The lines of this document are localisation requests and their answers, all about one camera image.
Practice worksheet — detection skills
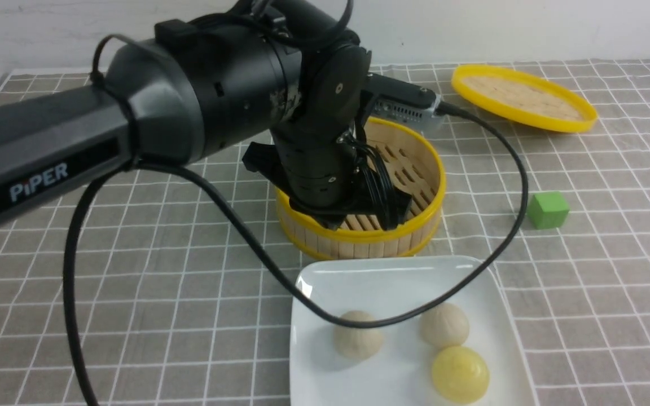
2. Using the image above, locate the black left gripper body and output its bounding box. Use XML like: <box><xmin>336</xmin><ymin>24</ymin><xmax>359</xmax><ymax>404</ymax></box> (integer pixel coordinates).
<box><xmin>243</xmin><ymin>120</ymin><xmax>412</xmax><ymax>231</ymax></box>

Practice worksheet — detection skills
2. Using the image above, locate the white steamed bun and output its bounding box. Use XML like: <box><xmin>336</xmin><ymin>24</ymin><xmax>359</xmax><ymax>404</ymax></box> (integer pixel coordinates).
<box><xmin>332</xmin><ymin>325</ymin><xmax>385</xmax><ymax>361</ymax></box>
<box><xmin>419</xmin><ymin>302</ymin><xmax>470</xmax><ymax>348</ymax></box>

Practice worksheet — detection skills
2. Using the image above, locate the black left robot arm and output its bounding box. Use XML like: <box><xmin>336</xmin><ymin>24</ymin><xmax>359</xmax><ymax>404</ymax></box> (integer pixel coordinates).
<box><xmin>0</xmin><ymin>1</ymin><xmax>412</xmax><ymax>230</ymax></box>

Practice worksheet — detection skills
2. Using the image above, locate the white square plate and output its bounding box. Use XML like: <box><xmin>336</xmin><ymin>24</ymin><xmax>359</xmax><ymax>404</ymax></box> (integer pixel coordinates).
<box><xmin>289</xmin><ymin>256</ymin><xmax>537</xmax><ymax>405</ymax></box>

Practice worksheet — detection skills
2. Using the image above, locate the yellow steamed bun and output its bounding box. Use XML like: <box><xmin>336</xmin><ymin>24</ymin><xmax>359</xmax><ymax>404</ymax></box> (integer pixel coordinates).
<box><xmin>431</xmin><ymin>345</ymin><xmax>490</xmax><ymax>404</ymax></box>

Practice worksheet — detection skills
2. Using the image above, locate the yellow rimmed bamboo steamer basket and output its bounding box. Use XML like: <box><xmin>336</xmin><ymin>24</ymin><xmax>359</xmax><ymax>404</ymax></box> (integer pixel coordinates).
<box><xmin>276</xmin><ymin>117</ymin><xmax>446</xmax><ymax>261</ymax></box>

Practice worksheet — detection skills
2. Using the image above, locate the yellow rimmed steamer lid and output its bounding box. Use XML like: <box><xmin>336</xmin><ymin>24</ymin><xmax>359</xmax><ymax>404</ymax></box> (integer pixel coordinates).
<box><xmin>451</xmin><ymin>64</ymin><xmax>599</xmax><ymax>133</ymax></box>

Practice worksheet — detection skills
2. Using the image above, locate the grey checked tablecloth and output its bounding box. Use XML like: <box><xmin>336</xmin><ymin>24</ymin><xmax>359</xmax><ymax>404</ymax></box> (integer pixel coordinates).
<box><xmin>0</xmin><ymin>60</ymin><xmax>650</xmax><ymax>405</ymax></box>

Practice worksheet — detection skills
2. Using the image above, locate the green cube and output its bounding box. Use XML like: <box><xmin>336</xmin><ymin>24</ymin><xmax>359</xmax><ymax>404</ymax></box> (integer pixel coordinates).
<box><xmin>527</xmin><ymin>192</ymin><xmax>570</xmax><ymax>230</ymax></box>

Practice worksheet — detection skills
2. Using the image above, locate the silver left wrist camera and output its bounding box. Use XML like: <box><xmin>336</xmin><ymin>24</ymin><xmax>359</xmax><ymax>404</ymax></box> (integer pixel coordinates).
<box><xmin>361</xmin><ymin>73</ymin><xmax>445</xmax><ymax>133</ymax></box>

